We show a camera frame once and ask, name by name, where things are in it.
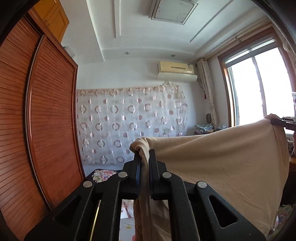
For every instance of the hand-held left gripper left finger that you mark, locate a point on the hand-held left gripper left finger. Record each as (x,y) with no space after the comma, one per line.
(138,171)

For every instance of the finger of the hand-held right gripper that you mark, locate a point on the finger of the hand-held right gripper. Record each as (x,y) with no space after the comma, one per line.
(285,126)
(286,118)

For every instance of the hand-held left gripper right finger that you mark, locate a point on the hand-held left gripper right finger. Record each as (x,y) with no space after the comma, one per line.
(153,183)

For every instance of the beige printed t-shirt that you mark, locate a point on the beige printed t-shirt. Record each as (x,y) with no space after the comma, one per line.
(208,162)

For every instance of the floral quilt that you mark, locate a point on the floral quilt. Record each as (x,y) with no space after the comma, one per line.
(101,174)

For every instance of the white floral bed sheet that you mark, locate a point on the white floral bed sheet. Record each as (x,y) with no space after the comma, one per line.
(127,220)

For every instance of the wood-framed window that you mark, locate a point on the wood-framed window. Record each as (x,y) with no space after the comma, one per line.
(245,92)

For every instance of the circle-patterned sheer curtain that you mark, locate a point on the circle-patterned sheer curtain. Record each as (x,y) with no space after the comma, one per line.
(115,115)

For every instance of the dark brown ornament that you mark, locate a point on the dark brown ornament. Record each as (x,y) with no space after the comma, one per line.
(209,118)

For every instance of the patterned window curtain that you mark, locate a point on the patterned window curtain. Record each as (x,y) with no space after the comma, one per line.
(208,92)

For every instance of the wooden slatted wardrobe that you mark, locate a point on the wooden slatted wardrobe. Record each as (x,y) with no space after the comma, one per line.
(53,115)

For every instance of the white object on wardrobe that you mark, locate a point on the white object on wardrobe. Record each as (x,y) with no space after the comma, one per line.
(69,51)

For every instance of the square ceiling light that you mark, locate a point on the square ceiling light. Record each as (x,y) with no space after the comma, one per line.
(173,11)

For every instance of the wooden overhead cabinet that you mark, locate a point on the wooden overhead cabinet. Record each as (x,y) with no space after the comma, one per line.
(50,20)

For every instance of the beige wall air conditioner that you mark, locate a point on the beige wall air conditioner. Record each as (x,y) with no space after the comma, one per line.
(173,66)

